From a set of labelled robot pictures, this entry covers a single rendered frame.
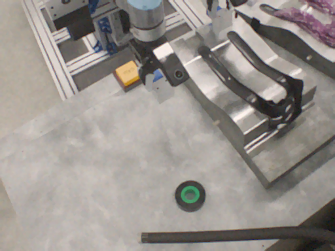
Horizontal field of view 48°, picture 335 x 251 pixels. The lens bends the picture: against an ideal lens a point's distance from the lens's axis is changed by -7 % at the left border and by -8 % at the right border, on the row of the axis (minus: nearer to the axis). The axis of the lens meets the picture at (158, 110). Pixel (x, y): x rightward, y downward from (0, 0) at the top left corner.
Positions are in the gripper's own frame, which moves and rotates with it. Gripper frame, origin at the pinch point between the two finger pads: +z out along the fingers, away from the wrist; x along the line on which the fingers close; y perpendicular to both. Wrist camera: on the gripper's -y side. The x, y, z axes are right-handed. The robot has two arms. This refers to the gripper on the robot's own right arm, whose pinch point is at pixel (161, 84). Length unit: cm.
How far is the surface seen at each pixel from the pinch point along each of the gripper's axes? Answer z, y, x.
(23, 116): 95, 82, 49
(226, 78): 7.2, -4.6, -18.4
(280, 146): 8.9, -29.3, -18.6
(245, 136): 3.2, -23.2, -10.2
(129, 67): 11.3, 17.3, 1.5
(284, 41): 11.5, -1.5, -45.0
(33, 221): 15, -9, 49
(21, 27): 95, 147, 26
